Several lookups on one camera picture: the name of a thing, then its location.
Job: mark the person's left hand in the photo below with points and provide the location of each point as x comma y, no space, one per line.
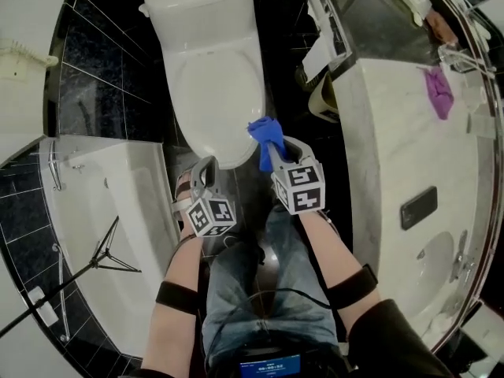
184,187

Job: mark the marble vanity counter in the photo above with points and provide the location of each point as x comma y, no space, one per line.
393,152

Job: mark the clear drinking glass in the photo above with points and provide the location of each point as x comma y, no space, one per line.
456,57

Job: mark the black light stand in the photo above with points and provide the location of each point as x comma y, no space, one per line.
98,260

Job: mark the chrome toilet paper holder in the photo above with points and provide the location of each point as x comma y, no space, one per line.
327,30

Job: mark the purple cloth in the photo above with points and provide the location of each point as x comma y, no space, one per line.
439,91

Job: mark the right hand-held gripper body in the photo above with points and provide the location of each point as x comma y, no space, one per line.
303,189

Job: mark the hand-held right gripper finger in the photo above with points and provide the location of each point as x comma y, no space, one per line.
307,152
275,158

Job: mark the person's right forearm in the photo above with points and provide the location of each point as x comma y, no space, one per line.
327,246

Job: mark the blue cleaning cloth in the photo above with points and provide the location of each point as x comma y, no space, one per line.
269,132

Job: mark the white soap tray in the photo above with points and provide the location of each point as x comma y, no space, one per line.
43,305

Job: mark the beige waste bin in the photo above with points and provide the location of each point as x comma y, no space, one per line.
323,101

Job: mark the chrome sink faucet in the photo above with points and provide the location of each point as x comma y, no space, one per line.
462,258

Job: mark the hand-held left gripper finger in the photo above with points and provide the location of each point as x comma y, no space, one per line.
216,179
197,175

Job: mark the wood-framed wall mirror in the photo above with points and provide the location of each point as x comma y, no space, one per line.
488,22

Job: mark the black smartphone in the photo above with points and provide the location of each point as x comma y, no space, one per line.
419,208

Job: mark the white toilet lid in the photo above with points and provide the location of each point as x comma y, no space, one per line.
218,108

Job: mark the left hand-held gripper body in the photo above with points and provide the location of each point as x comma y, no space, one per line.
212,215

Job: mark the white ceramic toilet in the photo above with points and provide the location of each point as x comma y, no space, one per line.
197,14

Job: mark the white bathtub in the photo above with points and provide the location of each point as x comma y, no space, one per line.
106,211

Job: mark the chest-mounted monitor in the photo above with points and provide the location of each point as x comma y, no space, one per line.
269,366

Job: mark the person's left forearm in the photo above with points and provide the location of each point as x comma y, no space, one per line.
173,290

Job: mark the person's black jacket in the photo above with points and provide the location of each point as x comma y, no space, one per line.
393,341

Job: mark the chrome bathtub faucet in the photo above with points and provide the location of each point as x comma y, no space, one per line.
55,167

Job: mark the beige wall telephone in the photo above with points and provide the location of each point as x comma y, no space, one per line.
19,61

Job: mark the chrome grab bar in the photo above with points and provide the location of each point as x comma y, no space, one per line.
61,290

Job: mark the person's blue jeans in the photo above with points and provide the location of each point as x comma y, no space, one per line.
244,290

